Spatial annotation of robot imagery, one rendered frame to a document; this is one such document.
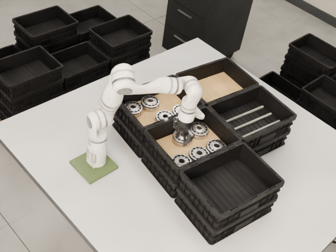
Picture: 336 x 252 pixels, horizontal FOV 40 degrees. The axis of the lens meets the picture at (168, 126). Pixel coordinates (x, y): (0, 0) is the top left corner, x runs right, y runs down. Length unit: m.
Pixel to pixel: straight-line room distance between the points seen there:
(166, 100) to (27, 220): 1.17
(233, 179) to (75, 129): 0.91
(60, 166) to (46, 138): 0.21
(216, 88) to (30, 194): 1.39
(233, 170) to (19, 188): 1.53
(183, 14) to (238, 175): 2.02
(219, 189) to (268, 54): 2.74
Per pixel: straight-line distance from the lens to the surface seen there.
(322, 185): 2.59
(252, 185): 2.26
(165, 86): 1.85
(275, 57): 4.73
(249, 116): 2.61
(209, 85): 2.76
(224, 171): 2.28
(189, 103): 1.95
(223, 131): 2.39
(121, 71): 1.78
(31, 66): 3.36
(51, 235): 2.98
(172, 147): 2.33
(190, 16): 3.91
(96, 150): 2.26
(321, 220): 2.43
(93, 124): 2.13
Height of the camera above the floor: 2.49
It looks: 43 degrees down
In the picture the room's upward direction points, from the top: 10 degrees clockwise
